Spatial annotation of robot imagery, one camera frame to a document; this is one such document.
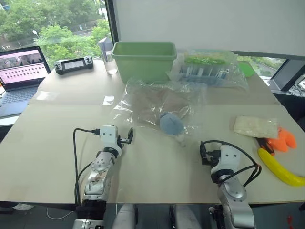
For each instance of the white granule filled packet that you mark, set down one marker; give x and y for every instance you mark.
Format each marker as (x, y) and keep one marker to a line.
(255, 126)

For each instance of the clear bag of packaged items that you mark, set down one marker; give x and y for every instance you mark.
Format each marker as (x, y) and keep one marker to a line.
(228, 78)

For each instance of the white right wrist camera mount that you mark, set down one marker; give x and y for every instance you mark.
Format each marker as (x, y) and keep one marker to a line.
(229, 157)

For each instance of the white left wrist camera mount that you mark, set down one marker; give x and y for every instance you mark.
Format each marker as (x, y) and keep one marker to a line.
(108, 135)

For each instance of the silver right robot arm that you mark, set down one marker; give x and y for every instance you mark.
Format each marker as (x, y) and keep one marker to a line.
(234, 198)

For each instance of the clear tape patch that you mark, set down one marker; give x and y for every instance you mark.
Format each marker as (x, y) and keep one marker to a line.
(108, 100)

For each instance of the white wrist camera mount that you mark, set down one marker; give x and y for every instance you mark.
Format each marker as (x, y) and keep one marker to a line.
(108, 135)
(229, 157)

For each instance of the black window frame post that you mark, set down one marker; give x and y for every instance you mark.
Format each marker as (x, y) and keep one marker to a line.
(112, 23)

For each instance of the green plastic basin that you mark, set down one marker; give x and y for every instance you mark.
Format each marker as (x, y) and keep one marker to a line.
(143, 64)

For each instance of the orange plush toy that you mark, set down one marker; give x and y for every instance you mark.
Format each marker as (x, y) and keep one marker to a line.
(284, 140)

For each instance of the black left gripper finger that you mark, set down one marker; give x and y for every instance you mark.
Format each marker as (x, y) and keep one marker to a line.
(130, 132)
(126, 141)

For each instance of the dark monitor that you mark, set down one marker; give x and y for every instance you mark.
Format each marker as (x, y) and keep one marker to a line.
(286, 74)

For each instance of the grey rounded shape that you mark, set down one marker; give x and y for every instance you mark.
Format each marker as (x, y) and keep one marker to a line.
(124, 217)
(184, 217)

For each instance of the clear crinkled plastic bag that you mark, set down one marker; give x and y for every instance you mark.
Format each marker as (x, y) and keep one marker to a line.
(190, 107)

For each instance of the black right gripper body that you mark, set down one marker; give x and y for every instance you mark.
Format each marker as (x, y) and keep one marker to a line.
(214, 155)

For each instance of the black handheld controller with screen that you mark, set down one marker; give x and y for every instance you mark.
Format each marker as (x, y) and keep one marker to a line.
(74, 64)

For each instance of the blue plush toy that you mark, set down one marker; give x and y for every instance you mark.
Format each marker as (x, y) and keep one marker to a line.
(170, 125)

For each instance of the flat green plastic piece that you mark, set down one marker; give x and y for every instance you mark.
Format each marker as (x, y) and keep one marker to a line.
(246, 69)

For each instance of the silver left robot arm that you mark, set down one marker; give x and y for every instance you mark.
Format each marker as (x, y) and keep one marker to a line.
(98, 171)

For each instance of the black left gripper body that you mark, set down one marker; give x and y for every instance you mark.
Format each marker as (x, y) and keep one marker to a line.
(120, 141)

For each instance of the open laptop with pink screen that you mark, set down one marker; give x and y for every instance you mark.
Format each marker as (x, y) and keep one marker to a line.
(19, 74)

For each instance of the white window blind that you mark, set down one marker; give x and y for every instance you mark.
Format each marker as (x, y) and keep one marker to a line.
(209, 23)

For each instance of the clear plastic cup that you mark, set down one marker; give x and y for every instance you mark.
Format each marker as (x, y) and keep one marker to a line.
(108, 59)

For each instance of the blue and green packaged set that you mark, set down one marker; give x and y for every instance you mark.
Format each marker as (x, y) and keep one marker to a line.
(202, 69)

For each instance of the yellow toy banana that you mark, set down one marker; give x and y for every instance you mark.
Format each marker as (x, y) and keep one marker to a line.
(278, 170)

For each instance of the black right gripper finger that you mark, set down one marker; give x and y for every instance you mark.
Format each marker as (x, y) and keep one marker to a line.
(202, 148)
(204, 160)

